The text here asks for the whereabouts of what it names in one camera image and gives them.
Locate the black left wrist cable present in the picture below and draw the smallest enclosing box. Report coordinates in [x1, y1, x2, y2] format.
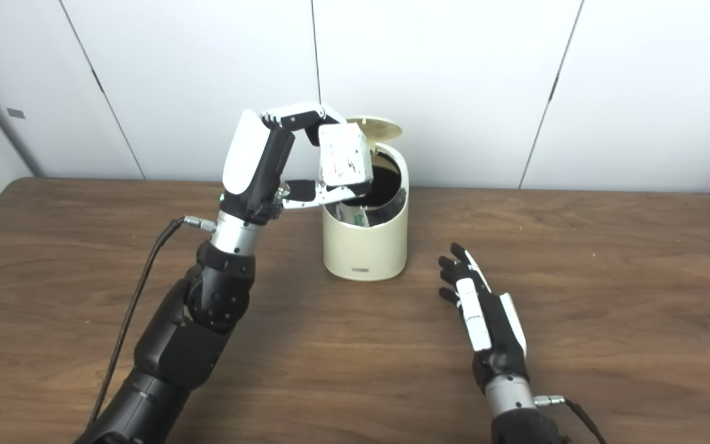
[87, 216, 217, 426]

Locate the white green milk carton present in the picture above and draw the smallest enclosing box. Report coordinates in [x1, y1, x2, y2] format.
[318, 123, 373, 187]

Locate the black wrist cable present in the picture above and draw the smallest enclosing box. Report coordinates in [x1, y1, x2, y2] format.
[87, 216, 217, 426]
[534, 395, 608, 444]

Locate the cream round bin lid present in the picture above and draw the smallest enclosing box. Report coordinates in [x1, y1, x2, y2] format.
[346, 117, 403, 149]

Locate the cream-colored bin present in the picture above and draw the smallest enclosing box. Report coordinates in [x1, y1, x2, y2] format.
[322, 143, 409, 282]

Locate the white and black right hand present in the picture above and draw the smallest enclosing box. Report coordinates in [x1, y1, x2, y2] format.
[438, 243, 528, 392]

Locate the white and black left hand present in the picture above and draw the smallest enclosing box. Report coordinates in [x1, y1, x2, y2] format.
[221, 102, 373, 224]

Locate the black bin liner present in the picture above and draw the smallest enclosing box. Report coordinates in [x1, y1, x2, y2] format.
[330, 154, 406, 228]

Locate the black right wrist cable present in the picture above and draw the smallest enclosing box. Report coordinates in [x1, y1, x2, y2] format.
[534, 395, 608, 444]

